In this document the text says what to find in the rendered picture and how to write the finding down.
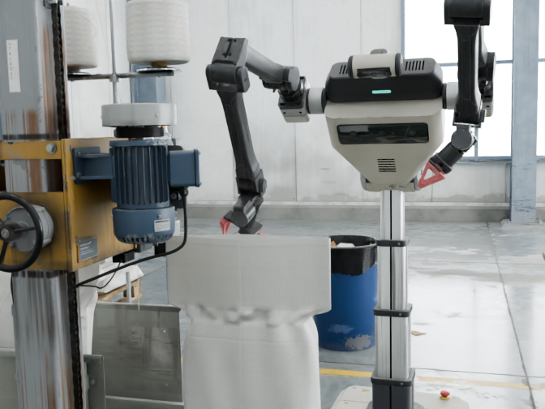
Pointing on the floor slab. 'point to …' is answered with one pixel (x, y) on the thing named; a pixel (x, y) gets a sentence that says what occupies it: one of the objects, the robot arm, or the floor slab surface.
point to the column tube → (51, 183)
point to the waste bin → (350, 295)
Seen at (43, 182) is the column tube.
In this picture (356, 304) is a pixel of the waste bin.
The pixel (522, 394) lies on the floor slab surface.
